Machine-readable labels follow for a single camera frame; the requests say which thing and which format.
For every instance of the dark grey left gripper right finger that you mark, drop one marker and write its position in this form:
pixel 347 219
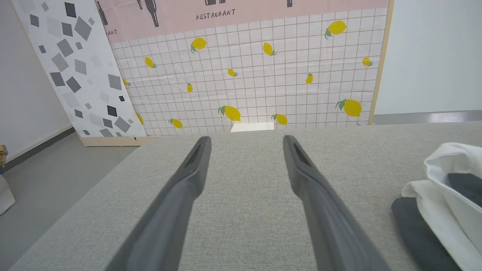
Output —
pixel 327 218

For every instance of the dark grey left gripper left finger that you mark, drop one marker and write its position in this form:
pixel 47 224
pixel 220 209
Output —
pixel 169 218

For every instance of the black and white garment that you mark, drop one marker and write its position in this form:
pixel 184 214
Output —
pixel 448 195

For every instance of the white rectangular box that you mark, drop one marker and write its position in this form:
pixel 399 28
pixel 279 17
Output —
pixel 252 127

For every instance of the lemon print tile backdrop panel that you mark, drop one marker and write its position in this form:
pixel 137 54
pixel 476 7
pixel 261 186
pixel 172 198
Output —
pixel 263 67

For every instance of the white cloth bag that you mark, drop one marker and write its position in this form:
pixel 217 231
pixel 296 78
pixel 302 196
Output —
pixel 5 195

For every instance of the grey confetti pattern panel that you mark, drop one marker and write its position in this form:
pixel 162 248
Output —
pixel 83 75

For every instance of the yellow patterned object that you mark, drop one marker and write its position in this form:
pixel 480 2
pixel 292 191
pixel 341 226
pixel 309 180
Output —
pixel 3 156

